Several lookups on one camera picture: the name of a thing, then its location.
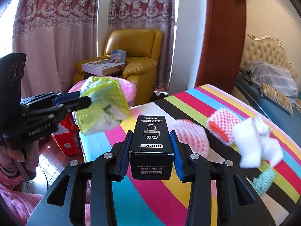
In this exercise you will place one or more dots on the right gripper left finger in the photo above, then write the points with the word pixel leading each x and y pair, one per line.
pixel 65 201

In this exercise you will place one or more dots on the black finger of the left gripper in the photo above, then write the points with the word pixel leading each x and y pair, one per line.
pixel 84 103

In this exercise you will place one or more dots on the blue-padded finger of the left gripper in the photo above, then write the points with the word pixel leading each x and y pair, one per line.
pixel 67 98

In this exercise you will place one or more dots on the yellow-green plastic bag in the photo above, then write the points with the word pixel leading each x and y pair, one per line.
pixel 108 108

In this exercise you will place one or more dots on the white foam sheet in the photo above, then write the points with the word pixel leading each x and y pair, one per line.
pixel 249 143
pixel 271 151

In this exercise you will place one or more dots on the pink foam fruit net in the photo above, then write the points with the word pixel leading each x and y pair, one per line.
pixel 192 134

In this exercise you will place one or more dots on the black DORMI product box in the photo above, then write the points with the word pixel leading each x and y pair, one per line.
pixel 151 153

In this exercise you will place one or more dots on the pink trash bag bin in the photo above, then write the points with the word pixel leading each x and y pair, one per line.
pixel 128 88

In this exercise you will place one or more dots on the person's left hand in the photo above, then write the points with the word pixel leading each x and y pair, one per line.
pixel 17 162

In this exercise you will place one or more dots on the red cardboard box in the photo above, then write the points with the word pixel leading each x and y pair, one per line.
pixel 67 136

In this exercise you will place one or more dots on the green wavy patterned cloth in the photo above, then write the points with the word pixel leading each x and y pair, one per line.
pixel 263 182

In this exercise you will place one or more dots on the small blue picture book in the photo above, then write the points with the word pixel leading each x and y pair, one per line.
pixel 118 55

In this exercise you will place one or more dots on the pink quilted sleeve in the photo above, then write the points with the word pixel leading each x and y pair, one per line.
pixel 21 204

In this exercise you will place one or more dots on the red-white foam fruit net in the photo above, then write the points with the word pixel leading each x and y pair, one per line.
pixel 221 123

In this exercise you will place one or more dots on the pink lace curtain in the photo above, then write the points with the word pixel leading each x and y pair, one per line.
pixel 56 34

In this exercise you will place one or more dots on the crumpled white tissue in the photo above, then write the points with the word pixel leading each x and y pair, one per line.
pixel 263 129

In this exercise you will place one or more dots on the yellow leather armchair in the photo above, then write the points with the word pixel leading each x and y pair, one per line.
pixel 143 49

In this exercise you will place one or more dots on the striped cylindrical bolster pillow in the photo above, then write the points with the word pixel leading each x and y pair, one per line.
pixel 276 97

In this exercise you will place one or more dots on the grey patterned pillow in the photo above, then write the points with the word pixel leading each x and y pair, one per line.
pixel 280 78

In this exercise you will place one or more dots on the beige tufted bed headboard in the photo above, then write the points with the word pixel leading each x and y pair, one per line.
pixel 267 49

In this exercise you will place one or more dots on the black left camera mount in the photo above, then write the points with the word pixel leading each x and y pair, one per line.
pixel 12 72

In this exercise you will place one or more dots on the red-brown wooden door frame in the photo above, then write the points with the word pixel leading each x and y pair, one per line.
pixel 223 42

